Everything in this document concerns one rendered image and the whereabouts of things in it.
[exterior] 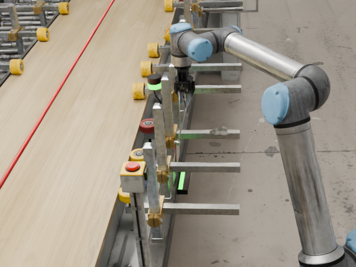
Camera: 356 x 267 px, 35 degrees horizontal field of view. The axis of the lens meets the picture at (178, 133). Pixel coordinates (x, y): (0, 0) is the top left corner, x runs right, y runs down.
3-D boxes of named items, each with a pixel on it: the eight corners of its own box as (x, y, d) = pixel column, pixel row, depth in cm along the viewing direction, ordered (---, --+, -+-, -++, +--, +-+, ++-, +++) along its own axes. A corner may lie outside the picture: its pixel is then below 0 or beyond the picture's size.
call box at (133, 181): (148, 181, 179) (145, 160, 175) (144, 195, 173) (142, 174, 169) (126, 181, 179) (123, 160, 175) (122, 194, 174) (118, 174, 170)
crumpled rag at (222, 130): (229, 127, 258) (229, 123, 257) (229, 135, 252) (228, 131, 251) (210, 127, 259) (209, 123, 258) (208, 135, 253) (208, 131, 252)
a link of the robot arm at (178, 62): (171, 49, 238) (195, 49, 237) (172, 60, 241) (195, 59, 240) (169, 58, 231) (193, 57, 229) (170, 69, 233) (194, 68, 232)
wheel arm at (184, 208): (239, 211, 217) (239, 203, 215) (239, 217, 214) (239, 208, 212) (127, 210, 222) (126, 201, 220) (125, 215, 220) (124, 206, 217)
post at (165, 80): (176, 167, 266) (169, 74, 241) (176, 171, 263) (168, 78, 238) (169, 167, 266) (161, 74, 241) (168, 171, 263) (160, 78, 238)
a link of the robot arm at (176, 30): (176, 30, 222) (164, 23, 229) (178, 60, 228) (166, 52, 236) (196, 25, 225) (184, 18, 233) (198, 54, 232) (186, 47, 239)
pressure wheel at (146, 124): (160, 138, 266) (158, 117, 260) (157, 148, 259) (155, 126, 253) (143, 138, 267) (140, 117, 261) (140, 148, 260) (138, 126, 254)
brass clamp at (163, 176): (173, 165, 244) (172, 155, 241) (169, 184, 232) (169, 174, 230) (159, 165, 244) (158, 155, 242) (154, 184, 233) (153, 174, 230)
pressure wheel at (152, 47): (157, 56, 316) (159, 58, 324) (157, 41, 316) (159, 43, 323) (146, 56, 316) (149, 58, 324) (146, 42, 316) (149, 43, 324)
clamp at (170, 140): (178, 133, 264) (177, 124, 262) (175, 149, 253) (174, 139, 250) (166, 133, 265) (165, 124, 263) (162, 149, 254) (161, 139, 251)
